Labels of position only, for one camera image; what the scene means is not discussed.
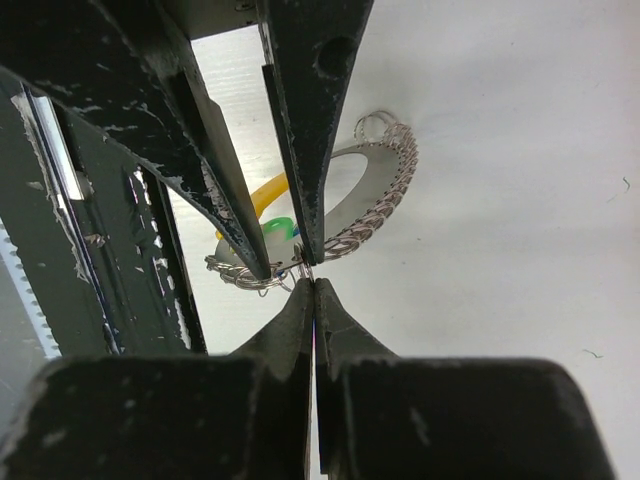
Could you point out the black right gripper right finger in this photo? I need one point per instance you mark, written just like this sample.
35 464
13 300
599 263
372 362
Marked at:
383 416

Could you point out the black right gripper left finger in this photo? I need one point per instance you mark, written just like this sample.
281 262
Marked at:
244 415

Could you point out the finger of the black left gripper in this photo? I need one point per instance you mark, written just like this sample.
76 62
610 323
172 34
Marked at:
126 69
310 49

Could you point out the metal keyring with yellow grip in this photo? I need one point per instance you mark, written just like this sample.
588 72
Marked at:
391 153

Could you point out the green key tag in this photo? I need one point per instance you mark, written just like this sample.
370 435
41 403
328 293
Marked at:
280 229

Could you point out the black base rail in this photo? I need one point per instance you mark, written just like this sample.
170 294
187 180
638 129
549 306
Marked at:
94 235

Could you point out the white cable duct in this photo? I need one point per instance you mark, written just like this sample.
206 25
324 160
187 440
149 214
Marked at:
25 295

